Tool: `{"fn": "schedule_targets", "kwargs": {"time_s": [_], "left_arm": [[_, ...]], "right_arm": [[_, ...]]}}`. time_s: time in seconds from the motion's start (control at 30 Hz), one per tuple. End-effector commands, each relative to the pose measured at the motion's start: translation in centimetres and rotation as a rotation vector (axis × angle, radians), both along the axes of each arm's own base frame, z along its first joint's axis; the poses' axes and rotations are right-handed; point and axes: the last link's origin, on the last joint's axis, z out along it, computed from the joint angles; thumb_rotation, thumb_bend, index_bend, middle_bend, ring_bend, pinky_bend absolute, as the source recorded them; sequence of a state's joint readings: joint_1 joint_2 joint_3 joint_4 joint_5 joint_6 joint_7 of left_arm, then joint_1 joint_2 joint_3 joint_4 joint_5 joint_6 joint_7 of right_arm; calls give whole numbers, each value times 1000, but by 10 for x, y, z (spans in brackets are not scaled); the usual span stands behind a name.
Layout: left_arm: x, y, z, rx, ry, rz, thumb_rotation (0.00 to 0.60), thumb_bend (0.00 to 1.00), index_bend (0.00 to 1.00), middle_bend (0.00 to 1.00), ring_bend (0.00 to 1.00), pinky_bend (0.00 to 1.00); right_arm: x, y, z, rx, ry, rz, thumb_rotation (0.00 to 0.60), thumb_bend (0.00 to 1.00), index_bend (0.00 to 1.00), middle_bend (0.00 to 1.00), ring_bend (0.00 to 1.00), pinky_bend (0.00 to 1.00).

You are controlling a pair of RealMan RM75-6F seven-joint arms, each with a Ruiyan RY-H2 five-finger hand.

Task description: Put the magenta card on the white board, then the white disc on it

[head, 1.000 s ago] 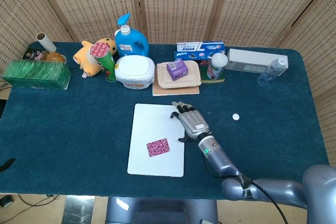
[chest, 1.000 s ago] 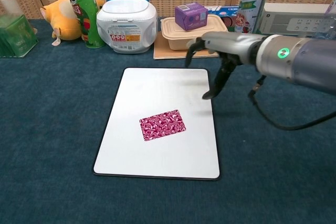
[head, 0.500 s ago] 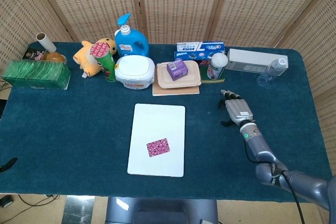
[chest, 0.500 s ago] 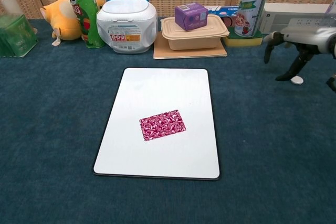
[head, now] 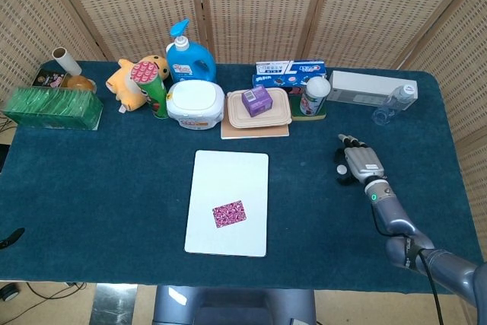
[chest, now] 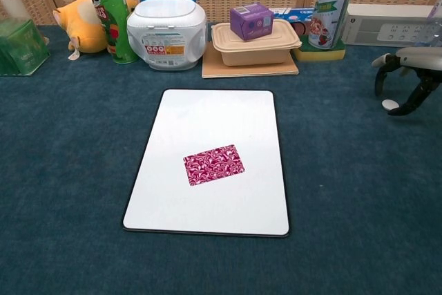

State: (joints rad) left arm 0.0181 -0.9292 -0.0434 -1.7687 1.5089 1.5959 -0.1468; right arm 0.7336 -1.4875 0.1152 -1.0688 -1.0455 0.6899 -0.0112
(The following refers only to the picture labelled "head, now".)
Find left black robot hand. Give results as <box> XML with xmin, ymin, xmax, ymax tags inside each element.
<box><xmin>0</xmin><ymin>227</ymin><xmax>26</xmax><ymax>250</ymax></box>

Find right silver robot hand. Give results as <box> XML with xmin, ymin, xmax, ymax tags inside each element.
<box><xmin>333</xmin><ymin>133</ymin><xmax>386</xmax><ymax>188</ymax></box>

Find pink patterned card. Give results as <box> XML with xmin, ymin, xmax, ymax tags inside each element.
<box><xmin>212</xmin><ymin>199</ymin><xmax>248</xmax><ymax>230</ymax></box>

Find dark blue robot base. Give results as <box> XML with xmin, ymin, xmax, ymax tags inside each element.
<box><xmin>151</xmin><ymin>285</ymin><xmax>317</xmax><ymax>325</ymax></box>

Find white rectangular board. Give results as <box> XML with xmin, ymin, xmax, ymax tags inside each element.
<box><xmin>183</xmin><ymin>149</ymin><xmax>270</xmax><ymax>258</ymax></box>

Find grey caster wheel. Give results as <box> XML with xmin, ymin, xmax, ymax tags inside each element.
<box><xmin>0</xmin><ymin>282</ymin><xmax>20</xmax><ymax>302</ymax></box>

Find clear plastic bottle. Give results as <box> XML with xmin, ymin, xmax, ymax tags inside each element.
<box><xmin>371</xmin><ymin>84</ymin><xmax>416</xmax><ymax>126</ymax></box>

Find long white box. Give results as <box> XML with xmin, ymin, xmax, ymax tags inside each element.
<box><xmin>326</xmin><ymin>70</ymin><xmax>419</xmax><ymax>106</ymax></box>

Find white lidded drink can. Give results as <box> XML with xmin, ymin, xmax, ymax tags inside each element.
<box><xmin>299</xmin><ymin>76</ymin><xmax>331</xmax><ymax>117</ymax></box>

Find green sponge pad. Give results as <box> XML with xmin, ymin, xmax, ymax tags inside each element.
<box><xmin>289</xmin><ymin>94</ymin><xmax>327</xmax><ymax>123</ymax></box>

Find dark blue table cloth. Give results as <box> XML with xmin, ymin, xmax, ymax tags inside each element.
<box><xmin>0</xmin><ymin>60</ymin><xmax>481</xmax><ymax>295</ymax></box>

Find brown flat board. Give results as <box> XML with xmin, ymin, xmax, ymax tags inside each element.
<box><xmin>220</xmin><ymin>113</ymin><xmax>290</xmax><ymax>140</ymax></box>

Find blue cookie box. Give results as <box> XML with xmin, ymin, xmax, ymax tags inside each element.
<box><xmin>251</xmin><ymin>72</ymin><xmax>328</xmax><ymax>94</ymax></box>

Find blue white toothpaste box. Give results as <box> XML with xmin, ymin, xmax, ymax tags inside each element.
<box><xmin>254</xmin><ymin>59</ymin><xmax>327</xmax><ymax>77</ymax></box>

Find small purple box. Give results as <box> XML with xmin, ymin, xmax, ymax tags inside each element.
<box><xmin>240</xmin><ymin>85</ymin><xmax>275</xmax><ymax>117</ymax></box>

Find green plastic box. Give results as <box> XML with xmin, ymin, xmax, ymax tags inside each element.
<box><xmin>2</xmin><ymin>86</ymin><xmax>104</xmax><ymax>132</ymax></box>

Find beige lidded food container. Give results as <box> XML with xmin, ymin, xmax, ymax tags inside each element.
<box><xmin>226</xmin><ymin>88</ymin><xmax>293</xmax><ymax>129</ymax></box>

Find black snack box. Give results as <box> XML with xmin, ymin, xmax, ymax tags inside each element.
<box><xmin>32</xmin><ymin>69</ymin><xmax>72</xmax><ymax>88</ymax></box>

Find amber round jar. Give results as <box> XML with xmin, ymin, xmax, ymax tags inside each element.
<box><xmin>60</xmin><ymin>75</ymin><xmax>97</xmax><ymax>94</ymax></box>

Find white wet wipes box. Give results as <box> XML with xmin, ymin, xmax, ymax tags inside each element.
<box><xmin>165</xmin><ymin>80</ymin><xmax>225</xmax><ymax>131</ymax></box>

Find bamboo folding screen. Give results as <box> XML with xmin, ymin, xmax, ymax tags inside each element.
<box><xmin>0</xmin><ymin>0</ymin><xmax>487</xmax><ymax>288</ymax></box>

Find white paper roll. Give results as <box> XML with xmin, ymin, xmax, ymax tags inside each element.
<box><xmin>52</xmin><ymin>47</ymin><xmax>83</xmax><ymax>77</ymax></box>

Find yellow plush toy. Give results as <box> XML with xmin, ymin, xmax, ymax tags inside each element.
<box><xmin>105</xmin><ymin>54</ymin><xmax>170</xmax><ymax>113</ymax></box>

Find blue detergent pump bottle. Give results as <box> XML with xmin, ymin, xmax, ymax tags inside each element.
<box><xmin>165</xmin><ymin>18</ymin><xmax>218</xmax><ymax>84</ymax></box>

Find green chip can red lid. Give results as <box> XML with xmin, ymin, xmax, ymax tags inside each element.
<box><xmin>130</xmin><ymin>61</ymin><xmax>170</xmax><ymax>120</ymax></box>

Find black floor cables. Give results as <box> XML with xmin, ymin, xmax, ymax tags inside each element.
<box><xmin>26</xmin><ymin>282</ymin><xmax>88</xmax><ymax>309</ymax></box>

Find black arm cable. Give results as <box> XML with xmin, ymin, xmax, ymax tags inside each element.
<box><xmin>371</xmin><ymin>206</ymin><xmax>446</xmax><ymax>325</ymax></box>

